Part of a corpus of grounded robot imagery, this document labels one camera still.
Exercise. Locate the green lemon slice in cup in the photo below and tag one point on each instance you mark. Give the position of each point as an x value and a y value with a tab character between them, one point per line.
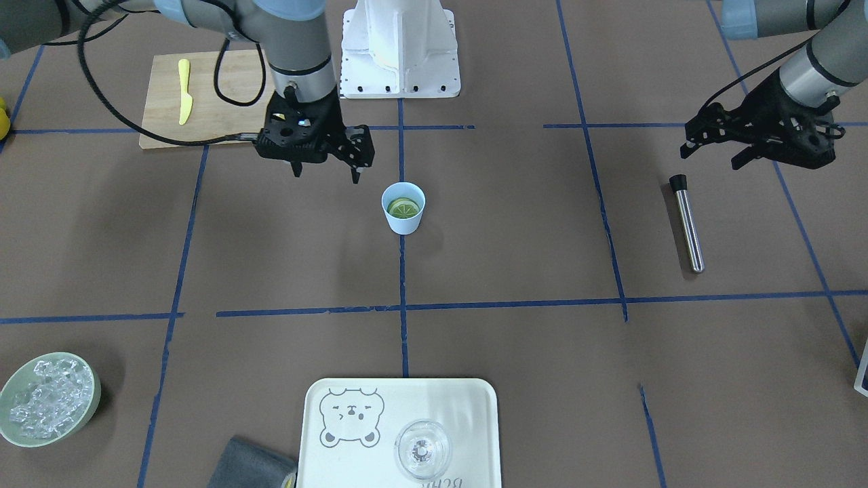
403	208

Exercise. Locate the cream bear tray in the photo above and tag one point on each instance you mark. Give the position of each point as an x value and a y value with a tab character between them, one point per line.
350	426

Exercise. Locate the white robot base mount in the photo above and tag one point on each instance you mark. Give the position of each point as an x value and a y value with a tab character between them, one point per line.
399	49

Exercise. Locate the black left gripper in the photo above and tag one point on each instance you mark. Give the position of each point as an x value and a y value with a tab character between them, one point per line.
761	114

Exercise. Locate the grey folded cloth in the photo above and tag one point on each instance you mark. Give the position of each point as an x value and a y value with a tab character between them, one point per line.
244	464

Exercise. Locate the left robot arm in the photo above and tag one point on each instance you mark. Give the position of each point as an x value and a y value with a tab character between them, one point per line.
833	59

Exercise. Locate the light blue cup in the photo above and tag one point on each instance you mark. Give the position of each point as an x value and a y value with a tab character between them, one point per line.
403	189

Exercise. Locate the clear wine glass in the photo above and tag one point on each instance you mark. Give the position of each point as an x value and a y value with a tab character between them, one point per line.
423	450

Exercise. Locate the bamboo cutting board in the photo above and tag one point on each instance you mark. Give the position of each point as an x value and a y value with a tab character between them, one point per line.
240	78

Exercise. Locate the steel muddler stick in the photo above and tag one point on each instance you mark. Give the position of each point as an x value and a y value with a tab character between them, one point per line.
679	186

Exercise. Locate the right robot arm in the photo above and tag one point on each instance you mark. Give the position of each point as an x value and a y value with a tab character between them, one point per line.
291	36

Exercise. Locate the yellow lemon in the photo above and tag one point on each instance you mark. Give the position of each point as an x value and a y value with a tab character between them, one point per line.
5	121

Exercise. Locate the green bowl of ice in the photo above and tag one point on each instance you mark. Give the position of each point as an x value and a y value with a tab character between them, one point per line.
48	399

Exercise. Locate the white wire cup rack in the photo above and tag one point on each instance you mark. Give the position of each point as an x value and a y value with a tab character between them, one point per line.
860	380

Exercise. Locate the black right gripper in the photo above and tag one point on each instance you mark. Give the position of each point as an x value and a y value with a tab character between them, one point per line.
333	121

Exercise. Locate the yellow plastic knife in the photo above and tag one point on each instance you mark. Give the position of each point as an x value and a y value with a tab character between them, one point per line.
186	98

